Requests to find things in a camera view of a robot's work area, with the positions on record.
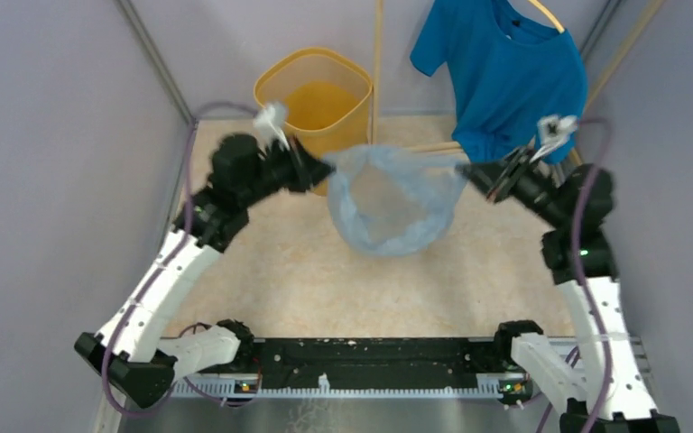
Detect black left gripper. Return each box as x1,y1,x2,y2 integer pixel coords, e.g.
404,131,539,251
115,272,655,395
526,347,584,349
238,134,337,209

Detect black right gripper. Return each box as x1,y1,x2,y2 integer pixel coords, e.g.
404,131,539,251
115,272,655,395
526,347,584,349
455,144,570,231

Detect light blue plastic trash bag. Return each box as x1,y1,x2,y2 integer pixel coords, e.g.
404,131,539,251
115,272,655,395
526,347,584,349
324,144,467,257

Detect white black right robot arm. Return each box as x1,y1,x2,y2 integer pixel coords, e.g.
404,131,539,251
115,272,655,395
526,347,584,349
456,148,679,432

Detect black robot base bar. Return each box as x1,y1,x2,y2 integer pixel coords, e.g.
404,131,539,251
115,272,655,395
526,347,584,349
214,337,535,396

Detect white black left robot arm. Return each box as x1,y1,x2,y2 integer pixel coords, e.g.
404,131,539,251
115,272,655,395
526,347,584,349
74,134,335,413

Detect yellow slatted trash bin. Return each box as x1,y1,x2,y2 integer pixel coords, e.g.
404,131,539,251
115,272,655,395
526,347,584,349
254,47,374,198

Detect wooden clothes rack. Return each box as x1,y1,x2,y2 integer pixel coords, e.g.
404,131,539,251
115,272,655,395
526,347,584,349
370,0,666,174

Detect blue t-shirt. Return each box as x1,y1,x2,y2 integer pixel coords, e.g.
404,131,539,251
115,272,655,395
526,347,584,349
410,0,588,161

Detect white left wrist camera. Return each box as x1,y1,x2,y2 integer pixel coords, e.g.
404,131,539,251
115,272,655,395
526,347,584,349
253,102,290,150

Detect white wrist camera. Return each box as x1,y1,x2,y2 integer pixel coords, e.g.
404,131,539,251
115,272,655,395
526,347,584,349
530,115,579,162
253,102,290,150

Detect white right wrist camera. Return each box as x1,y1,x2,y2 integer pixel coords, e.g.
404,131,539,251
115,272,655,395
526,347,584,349
530,115,579,162

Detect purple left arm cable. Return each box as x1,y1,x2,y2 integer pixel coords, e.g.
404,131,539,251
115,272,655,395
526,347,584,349
99,101,261,419

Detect grey metal corner rail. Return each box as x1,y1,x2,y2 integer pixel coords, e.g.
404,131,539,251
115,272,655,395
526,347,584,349
113,0,193,124

